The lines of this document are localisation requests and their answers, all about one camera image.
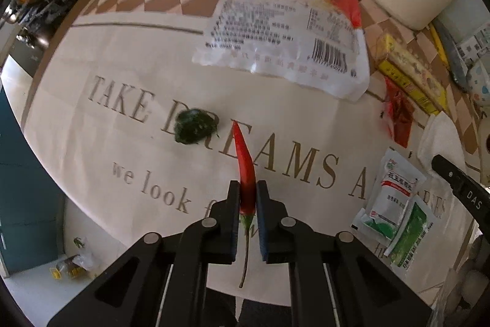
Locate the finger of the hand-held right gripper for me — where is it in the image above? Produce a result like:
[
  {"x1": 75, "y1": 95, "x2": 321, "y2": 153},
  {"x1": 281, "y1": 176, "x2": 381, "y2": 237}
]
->
[{"x1": 431, "y1": 154, "x2": 490, "y2": 222}]

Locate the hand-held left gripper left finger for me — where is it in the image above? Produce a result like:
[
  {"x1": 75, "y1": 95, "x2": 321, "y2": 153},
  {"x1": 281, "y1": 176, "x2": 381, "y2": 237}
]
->
[{"x1": 46, "y1": 179, "x2": 242, "y2": 327}]

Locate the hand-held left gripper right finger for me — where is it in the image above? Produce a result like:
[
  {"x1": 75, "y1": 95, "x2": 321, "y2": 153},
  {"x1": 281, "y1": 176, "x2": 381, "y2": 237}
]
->
[{"x1": 256, "y1": 179, "x2": 433, "y2": 327}]

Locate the red chili pepper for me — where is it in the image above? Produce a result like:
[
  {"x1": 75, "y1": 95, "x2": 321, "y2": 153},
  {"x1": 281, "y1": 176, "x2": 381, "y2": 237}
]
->
[{"x1": 232, "y1": 121, "x2": 256, "y2": 288}]

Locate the white green seasoning sachet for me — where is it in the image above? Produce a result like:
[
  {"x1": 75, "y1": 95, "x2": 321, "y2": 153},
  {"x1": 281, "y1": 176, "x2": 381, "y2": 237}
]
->
[{"x1": 350, "y1": 148, "x2": 426, "y2": 240}]

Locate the red plastic wrapper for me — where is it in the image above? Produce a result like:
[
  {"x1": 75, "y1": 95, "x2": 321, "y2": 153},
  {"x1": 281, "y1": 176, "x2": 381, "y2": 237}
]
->
[{"x1": 381, "y1": 76, "x2": 414, "y2": 148}]

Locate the dark green leafy vegetable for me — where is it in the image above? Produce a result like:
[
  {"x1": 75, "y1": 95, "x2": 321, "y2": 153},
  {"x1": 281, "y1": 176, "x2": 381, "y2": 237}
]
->
[{"x1": 173, "y1": 108, "x2": 221, "y2": 146}]

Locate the long yellow carton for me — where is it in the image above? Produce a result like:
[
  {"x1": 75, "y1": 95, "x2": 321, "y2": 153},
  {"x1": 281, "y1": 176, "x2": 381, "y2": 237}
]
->
[{"x1": 373, "y1": 34, "x2": 448, "y2": 117}]

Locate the red white plastic food package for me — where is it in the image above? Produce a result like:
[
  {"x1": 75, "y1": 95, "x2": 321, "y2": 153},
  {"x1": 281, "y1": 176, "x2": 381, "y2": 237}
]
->
[{"x1": 191, "y1": 0, "x2": 371, "y2": 101}]

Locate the white paper towel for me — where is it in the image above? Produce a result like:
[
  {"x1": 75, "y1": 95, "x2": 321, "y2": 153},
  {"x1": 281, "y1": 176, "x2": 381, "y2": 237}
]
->
[{"x1": 417, "y1": 112, "x2": 483, "y2": 176}]

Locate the plastic bag of eggs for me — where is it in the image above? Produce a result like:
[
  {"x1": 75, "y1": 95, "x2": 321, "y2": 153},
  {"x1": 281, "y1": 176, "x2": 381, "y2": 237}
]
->
[{"x1": 440, "y1": 235, "x2": 490, "y2": 327}]

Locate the dotted white bowl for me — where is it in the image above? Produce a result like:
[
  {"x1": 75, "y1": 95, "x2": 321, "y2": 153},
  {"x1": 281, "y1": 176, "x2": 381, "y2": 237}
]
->
[{"x1": 468, "y1": 57, "x2": 490, "y2": 103}]

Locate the printed beige tablecloth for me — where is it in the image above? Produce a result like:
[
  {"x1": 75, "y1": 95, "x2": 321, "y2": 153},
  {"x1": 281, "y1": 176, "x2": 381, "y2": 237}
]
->
[{"x1": 21, "y1": 0, "x2": 483, "y2": 312}]

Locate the printed white carton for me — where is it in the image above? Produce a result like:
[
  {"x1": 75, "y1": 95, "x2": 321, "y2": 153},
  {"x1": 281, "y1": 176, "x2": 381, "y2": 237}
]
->
[{"x1": 457, "y1": 24, "x2": 490, "y2": 59}]

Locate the yellow stick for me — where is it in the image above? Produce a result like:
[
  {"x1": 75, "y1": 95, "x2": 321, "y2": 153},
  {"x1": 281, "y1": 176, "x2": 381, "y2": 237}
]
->
[{"x1": 428, "y1": 22, "x2": 449, "y2": 69}]

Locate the clear plastic bag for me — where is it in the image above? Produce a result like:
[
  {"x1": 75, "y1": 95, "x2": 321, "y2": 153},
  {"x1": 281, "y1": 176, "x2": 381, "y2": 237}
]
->
[{"x1": 74, "y1": 249, "x2": 96, "y2": 271}]

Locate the cooking oil bottle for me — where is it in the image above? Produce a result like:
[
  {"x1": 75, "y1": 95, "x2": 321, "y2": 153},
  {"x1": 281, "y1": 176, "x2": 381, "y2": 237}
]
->
[{"x1": 50, "y1": 256, "x2": 83, "y2": 279}]

